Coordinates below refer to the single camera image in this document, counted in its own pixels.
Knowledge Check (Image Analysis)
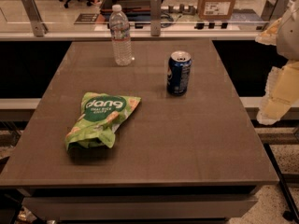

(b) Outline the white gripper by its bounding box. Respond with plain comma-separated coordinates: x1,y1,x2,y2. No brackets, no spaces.
255,0,299,125

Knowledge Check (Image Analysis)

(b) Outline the green rice chip bag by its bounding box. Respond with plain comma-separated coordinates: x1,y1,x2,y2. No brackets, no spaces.
65,92,141,151

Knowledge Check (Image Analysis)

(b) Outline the cardboard box with label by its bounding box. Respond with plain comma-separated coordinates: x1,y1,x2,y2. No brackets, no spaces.
197,0,235,20

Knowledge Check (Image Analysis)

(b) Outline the blue soda can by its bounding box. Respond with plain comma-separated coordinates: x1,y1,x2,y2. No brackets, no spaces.
166,50,192,96

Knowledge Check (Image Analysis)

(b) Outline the clear plastic water bottle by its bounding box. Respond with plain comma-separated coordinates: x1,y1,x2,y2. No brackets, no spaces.
109,5,133,66

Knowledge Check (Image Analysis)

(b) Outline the glass railing panel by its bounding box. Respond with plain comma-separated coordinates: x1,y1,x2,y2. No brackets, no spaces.
0,0,266,35

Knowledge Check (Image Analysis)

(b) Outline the right metal railing post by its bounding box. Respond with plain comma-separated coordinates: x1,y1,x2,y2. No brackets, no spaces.
257,0,290,30

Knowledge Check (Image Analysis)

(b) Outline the metal railing post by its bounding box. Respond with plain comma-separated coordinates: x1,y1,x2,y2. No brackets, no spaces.
257,0,290,30
21,0,48,37
150,0,162,36

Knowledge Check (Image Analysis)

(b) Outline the middle metal railing post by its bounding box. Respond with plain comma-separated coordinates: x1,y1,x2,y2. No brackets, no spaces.
150,0,162,36

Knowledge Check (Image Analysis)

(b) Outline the left metal railing post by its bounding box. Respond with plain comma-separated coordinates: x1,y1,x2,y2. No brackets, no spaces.
21,0,48,37

